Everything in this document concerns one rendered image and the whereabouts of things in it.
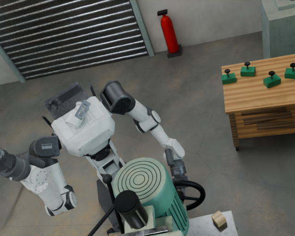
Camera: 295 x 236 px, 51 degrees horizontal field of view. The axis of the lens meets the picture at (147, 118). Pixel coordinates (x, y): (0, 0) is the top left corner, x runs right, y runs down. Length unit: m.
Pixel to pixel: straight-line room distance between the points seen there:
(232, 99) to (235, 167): 0.59
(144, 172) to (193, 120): 2.23
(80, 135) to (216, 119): 1.86
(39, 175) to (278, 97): 1.80
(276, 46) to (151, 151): 1.53
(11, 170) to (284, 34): 2.55
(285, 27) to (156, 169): 2.35
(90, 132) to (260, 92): 1.47
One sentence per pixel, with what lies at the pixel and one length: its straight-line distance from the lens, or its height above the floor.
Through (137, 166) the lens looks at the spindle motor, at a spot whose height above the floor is 1.50.
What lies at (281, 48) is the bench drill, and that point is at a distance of 3.18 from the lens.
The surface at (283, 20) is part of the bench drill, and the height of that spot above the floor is 0.67.
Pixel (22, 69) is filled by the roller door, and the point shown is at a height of 0.21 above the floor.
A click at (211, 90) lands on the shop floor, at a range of 3.40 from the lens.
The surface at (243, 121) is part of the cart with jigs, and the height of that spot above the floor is 0.18.
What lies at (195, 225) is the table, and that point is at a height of 0.90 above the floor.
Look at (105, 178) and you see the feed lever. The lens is 1.07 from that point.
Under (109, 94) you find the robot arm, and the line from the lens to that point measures 1.54.
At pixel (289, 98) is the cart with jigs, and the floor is 0.53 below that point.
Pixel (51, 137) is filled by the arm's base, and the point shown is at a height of 1.35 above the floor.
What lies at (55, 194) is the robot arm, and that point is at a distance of 1.42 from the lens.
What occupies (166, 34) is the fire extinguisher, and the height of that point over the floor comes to 0.33.
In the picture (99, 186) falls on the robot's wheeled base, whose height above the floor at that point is 0.17.
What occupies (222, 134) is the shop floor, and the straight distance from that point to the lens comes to 2.95.
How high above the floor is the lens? 2.24
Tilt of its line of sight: 42 degrees down
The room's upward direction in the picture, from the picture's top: 23 degrees counter-clockwise
